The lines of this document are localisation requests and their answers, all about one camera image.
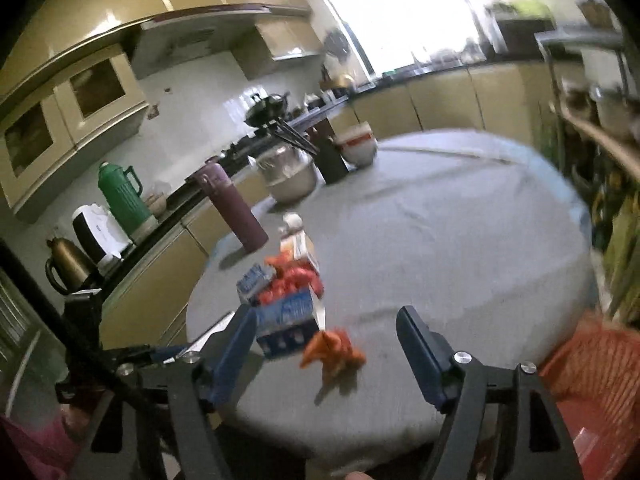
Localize large blue white carton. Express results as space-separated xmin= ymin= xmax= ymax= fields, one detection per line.
xmin=255 ymin=287 xmax=321 ymax=358

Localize red plastic basket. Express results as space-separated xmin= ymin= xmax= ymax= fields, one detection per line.
xmin=540 ymin=312 xmax=640 ymax=480

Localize steel pot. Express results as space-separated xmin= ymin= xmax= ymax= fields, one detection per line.
xmin=255 ymin=146 xmax=319 ymax=204

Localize purple insulated bottle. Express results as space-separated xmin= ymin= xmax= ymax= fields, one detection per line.
xmin=192 ymin=161 xmax=270 ymax=252

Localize pink clothing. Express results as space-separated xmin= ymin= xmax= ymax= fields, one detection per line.
xmin=0 ymin=410 xmax=86 ymax=480

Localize metal storage rack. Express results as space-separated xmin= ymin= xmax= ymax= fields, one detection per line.
xmin=535 ymin=25 xmax=640 ymax=311

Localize black wok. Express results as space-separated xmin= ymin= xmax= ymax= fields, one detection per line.
xmin=243 ymin=91 xmax=292 ymax=128

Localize dark microwave oven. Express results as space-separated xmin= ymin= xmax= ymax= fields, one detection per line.
xmin=495 ymin=17 xmax=556 ymax=57

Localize dark chopsticks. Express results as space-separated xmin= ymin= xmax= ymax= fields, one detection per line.
xmin=272 ymin=117 xmax=321 ymax=156

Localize small blue white carton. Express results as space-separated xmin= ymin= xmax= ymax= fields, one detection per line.
xmin=236 ymin=262 xmax=278 ymax=306

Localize grey tablecloth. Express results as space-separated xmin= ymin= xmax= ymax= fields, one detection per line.
xmin=186 ymin=130 xmax=596 ymax=461

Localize red wrapper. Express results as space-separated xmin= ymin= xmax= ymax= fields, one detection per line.
xmin=257 ymin=255 xmax=323 ymax=307

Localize beige kitchen counter cabinets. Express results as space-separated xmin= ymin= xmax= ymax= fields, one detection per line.
xmin=97 ymin=57 xmax=556 ymax=348

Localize black cable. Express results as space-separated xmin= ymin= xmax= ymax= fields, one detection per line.
xmin=0 ymin=245 xmax=156 ymax=413

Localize orange box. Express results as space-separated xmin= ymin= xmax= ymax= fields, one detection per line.
xmin=280 ymin=232 xmax=321 ymax=272

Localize dark chopstick holder cup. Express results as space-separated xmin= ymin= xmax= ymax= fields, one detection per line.
xmin=314 ymin=132 xmax=351 ymax=184

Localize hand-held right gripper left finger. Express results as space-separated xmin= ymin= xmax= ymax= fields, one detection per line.
xmin=70 ymin=304 xmax=258 ymax=480

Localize gas stove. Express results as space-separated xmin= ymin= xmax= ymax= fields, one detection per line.
xmin=220 ymin=132 xmax=273 ymax=167

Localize green thermos jug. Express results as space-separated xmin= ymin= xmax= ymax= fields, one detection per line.
xmin=97 ymin=161 xmax=151 ymax=236

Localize steel range hood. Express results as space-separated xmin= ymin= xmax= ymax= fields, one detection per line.
xmin=137 ymin=4 xmax=311 ymax=78

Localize brass kettle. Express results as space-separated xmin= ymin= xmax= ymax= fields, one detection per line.
xmin=45 ymin=237 xmax=98 ymax=295

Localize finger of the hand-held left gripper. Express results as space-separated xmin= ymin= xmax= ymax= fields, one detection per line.
xmin=102 ymin=311 xmax=236 ymax=368

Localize beige wall cabinets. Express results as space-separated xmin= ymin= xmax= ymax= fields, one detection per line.
xmin=0 ymin=0 xmax=321 ymax=226

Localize orange wrapper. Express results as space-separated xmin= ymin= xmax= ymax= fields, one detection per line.
xmin=300 ymin=329 xmax=366 ymax=387

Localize stacked white bowls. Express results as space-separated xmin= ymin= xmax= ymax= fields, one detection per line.
xmin=334 ymin=122 xmax=378 ymax=167

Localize kitchen window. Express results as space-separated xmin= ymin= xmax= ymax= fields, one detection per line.
xmin=295 ymin=0 xmax=501 ymax=86

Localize white electric kettle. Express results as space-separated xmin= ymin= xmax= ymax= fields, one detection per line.
xmin=71 ymin=204 xmax=135 ymax=266

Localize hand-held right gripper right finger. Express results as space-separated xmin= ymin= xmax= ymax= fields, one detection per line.
xmin=396 ymin=305 xmax=586 ymax=480

